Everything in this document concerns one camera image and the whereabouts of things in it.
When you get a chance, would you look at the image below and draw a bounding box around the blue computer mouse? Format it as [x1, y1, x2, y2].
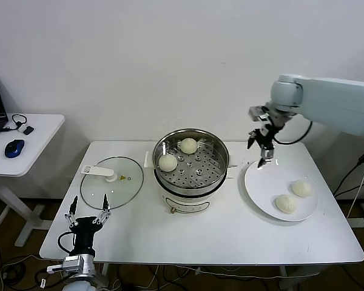
[4, 139, 26, 159]

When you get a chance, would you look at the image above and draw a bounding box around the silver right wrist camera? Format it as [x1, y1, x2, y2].
[248, 105, 269, 122]

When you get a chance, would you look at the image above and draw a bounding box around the white hanging cable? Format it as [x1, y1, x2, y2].
[347, 160, 364, 219]

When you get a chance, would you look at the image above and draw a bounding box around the white table leg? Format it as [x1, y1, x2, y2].
[278, 265, 292, 291]
[100, 263, 110, 287]

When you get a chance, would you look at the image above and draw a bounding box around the black looped cable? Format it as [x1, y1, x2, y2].
[1, 114, 29, 133]

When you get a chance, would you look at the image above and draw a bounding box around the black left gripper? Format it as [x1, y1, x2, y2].
[64, 193, 110, 255]

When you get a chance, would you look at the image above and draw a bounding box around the perforated steel steamer basket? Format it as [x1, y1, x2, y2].
[152, 129, 231, 195]

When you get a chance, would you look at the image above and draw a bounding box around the white round plate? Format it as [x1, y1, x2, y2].
[243, 158, 319, 222]

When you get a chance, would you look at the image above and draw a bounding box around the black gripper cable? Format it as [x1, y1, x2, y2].
[272, 119, 313, 145]
[57, 232, 77, 255]

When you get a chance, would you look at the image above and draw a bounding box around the white electric cooking pot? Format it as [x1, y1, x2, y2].
[144, 150, 239, 215]

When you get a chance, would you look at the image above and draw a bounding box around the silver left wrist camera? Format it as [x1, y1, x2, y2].
[47, 256, 83, 275]

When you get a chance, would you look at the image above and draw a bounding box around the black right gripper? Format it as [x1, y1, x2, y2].
[247, 125, 280, 168]

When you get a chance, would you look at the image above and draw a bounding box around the white steamed baozi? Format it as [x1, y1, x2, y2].
[157, 154, 178, 173]
[290, 179, 312, 198]
[274, 194, 297, 213]
[177, 138, 198, 155]

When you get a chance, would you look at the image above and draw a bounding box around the glass lid with white handle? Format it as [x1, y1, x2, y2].
[80, 156, 145, 211]

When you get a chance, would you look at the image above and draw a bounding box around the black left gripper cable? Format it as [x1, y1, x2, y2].
[57, 232, 77, 255]

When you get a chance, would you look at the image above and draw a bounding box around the white side table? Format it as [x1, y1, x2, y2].
[0, 114, 66, 248]

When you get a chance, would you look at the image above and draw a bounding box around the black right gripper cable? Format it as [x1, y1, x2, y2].
[272, 119, 313, 145]

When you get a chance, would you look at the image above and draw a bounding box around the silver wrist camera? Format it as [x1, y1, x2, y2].
[47, 256, 83, 275]
[248, 105, 269, 122]

